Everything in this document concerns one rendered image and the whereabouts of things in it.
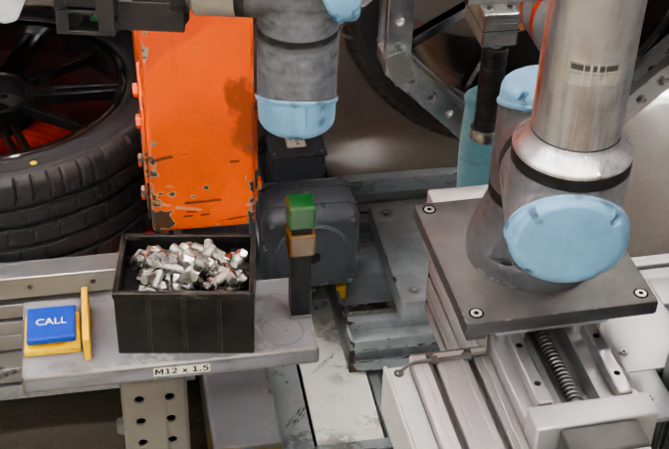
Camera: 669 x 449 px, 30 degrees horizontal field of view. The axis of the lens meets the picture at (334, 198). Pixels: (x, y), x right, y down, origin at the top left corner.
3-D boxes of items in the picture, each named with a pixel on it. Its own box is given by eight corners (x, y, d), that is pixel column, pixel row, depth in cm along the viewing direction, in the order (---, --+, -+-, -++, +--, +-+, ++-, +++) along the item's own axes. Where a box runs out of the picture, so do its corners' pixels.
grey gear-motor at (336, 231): (320, 220, 270) (324, 80, 250) (357, 351, 237) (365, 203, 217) (237, 227, 268) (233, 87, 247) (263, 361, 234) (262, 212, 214)
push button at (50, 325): (76, 315, 187) (75, 303, 186) (77, 345, 182) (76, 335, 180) (28, 319, 186) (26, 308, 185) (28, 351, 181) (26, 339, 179)
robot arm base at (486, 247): (616, 284, 140) (631, 213, 134) (488, 299, 137) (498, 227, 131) (568, 205, 152) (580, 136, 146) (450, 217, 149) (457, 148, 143)
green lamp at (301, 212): (312, 213, 182) (312, 191, 180) (317, 229, 179) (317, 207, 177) (285, 215, 182) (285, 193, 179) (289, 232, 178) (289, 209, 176)
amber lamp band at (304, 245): (311, 240, 185) (312, 218, 183) (316, 257, 182) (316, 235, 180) (284, 242, 184) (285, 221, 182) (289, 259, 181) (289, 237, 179)
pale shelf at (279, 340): (301, 290, 199) (301, 275, 197) (319, 362, 186) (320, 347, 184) (25, 317, 192) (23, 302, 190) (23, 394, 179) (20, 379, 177)
